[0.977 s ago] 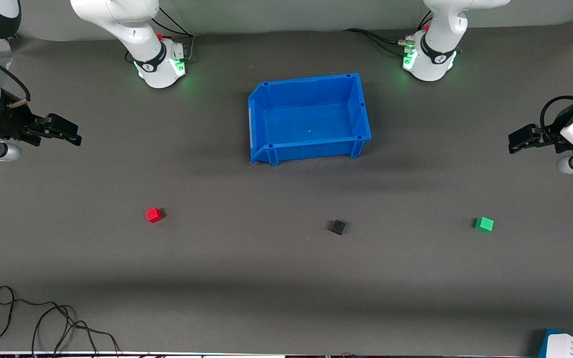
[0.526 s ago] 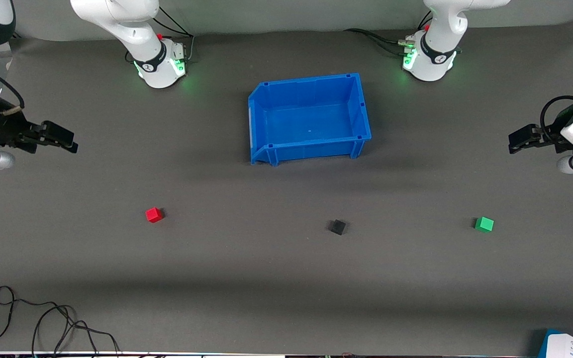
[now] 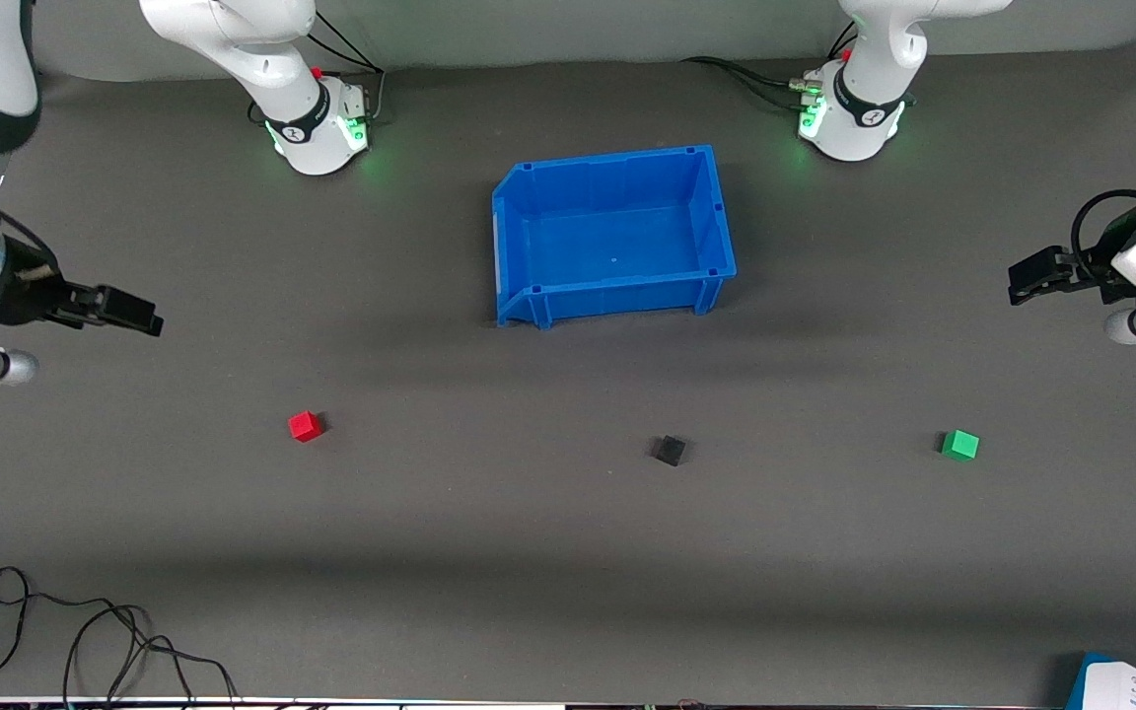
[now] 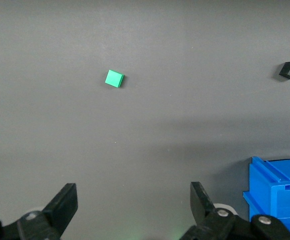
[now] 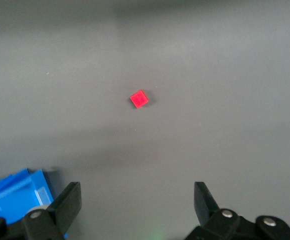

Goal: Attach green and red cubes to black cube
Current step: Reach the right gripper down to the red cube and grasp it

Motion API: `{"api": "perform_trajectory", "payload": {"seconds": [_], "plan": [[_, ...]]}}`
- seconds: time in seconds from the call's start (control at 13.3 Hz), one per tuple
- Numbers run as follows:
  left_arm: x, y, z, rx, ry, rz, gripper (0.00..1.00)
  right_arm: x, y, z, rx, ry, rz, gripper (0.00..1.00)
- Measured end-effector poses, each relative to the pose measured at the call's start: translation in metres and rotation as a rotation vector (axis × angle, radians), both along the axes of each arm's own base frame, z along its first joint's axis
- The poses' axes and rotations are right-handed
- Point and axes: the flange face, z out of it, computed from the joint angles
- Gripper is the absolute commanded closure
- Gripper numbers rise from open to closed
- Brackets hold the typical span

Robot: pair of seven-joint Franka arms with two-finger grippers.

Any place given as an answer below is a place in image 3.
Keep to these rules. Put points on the blue plastic storage bin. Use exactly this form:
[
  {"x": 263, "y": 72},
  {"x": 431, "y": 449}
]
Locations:
[{"x": 617, "y": 247}]

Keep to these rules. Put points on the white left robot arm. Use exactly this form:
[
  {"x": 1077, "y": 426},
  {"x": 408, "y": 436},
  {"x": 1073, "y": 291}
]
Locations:
[{"x": 859, "y": 110}]

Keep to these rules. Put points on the green cube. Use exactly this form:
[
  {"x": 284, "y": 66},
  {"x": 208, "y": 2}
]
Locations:
[{"x": 960, "y": 445}]

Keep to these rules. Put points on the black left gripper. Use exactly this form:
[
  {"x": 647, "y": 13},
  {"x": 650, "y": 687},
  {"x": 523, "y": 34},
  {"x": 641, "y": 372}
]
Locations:
[{"x": 1087, "y": 275}]

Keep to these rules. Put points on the black cube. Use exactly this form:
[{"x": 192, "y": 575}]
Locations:
[{"x": 670, "y": 451}]

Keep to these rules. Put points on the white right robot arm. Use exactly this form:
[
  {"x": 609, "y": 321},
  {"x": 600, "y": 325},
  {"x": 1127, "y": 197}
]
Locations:
[{"x": 304, "y": 123}]

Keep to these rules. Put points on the red cube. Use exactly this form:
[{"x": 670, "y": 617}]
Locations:
[{"x": 305, "y": 426}]

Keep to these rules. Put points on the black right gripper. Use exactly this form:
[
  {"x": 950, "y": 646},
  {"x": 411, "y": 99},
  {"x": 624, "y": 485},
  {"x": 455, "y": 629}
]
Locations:
[{"x": 29, "y": 294}]

